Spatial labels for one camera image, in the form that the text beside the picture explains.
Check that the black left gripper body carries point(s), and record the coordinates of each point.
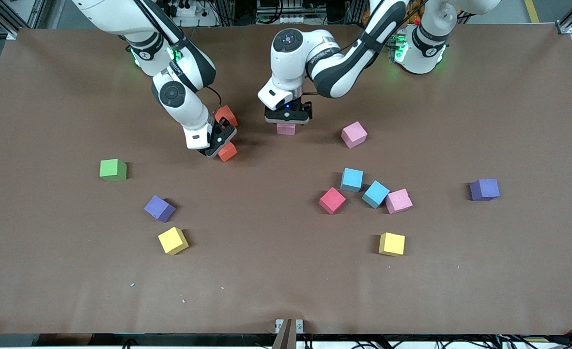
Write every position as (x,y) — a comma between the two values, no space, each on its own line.
(303,112)

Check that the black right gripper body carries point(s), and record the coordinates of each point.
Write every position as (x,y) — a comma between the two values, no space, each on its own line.
(223,128)

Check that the orange foam cube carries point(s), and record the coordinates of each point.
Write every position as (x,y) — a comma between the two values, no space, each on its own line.
(228,153)
(227,115)

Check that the dusty pink foam cube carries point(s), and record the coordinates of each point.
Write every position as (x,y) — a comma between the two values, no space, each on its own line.
(286,129)

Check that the light pink foam cube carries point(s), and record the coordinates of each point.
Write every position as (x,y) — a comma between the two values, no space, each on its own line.
(353,134)
(398,201)

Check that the blue foam cube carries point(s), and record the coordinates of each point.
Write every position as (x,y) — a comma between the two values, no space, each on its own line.
(375,194)
(351,180)

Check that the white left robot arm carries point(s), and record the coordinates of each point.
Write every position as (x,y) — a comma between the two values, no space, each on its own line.
(290,53)

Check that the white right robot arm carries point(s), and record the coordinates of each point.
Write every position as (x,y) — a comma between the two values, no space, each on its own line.
(179,102)

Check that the white power strip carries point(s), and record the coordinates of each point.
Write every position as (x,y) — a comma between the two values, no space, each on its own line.
(286,19)
(196,12)

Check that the red foam cube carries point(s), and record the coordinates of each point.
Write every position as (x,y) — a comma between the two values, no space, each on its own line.
(332,200)

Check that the purple foam cube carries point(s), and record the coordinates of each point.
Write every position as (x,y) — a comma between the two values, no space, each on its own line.
(484,189)
(159,208)

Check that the green foam cube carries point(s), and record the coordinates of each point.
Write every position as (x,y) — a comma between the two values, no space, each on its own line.
(113,170)

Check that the yellow foam cube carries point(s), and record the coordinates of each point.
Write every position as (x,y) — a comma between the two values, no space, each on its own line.
(172,241)
(392,244)

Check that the pile of orange objects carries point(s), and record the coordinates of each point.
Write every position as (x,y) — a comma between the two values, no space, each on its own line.
(414,17)

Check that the brown table cover sheet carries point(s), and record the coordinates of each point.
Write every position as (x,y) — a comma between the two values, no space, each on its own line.
(286,271)

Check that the metal table edge bracket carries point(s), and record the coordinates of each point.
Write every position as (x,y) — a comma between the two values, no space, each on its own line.
(279,324)

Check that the brown camera stand pole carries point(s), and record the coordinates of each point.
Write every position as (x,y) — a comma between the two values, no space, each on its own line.
(286,339)

